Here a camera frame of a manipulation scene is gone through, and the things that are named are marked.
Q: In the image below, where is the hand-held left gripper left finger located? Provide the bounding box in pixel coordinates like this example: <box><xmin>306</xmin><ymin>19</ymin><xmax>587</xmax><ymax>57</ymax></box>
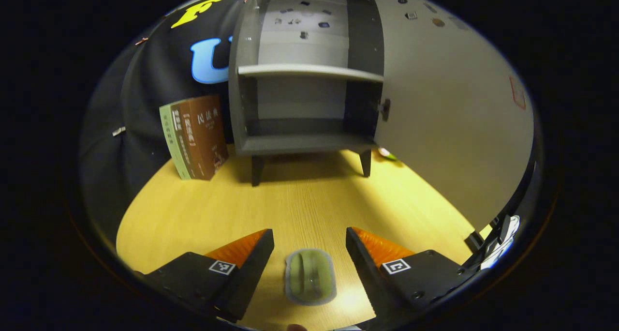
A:
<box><xmin>133</xmin><ymin>228</ymin><xmax>275</xmax><ymax>323</ymax></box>

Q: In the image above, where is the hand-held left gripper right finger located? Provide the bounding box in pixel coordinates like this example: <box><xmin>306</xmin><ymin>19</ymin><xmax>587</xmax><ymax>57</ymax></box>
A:
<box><xmin>345</xmin><ymin>226</ymin><xmax>478</xmax><ymax>323</ymax></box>

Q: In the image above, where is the grey square coaster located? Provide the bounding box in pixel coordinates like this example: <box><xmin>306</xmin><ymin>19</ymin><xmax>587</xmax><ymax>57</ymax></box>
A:
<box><xmin>284</xmin><ymin>248</ymin><xmax>338</xmax><ymax>306</ymax></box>

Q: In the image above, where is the dark grey cabinet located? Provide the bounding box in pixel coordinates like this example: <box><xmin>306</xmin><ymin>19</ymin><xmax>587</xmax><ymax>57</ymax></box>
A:
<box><xmin>227</xmin><ymin>0</ymin><xmax>387</xmax><ymax>186</ymax></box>

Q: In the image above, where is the light grey cabinet shelf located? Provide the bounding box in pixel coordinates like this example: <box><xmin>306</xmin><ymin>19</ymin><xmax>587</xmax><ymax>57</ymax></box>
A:
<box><xmin>237</xmin><ymin>64</ymin><xmax>385</xmax><ymax>83</ymax></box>

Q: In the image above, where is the olive brown book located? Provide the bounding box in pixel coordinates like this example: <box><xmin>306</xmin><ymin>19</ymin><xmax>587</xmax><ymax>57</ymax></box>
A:
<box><xmin>170</xmin><ymin>99</ymin><xmax>200</xmax><ymax>179</ymax></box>

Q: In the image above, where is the green book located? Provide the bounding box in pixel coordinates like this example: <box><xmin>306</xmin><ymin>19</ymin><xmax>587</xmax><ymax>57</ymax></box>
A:
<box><xmin>160</xmin><ymin>100</ymin><xmax>192</xmax><ymax>181</ymax></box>

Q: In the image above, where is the black backdrop cloth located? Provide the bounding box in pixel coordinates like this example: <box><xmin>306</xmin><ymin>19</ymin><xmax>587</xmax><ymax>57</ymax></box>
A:
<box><xmin>80</xmin><ymin>0</ymin><xmax>252</xmax><ymax>244</ymax></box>

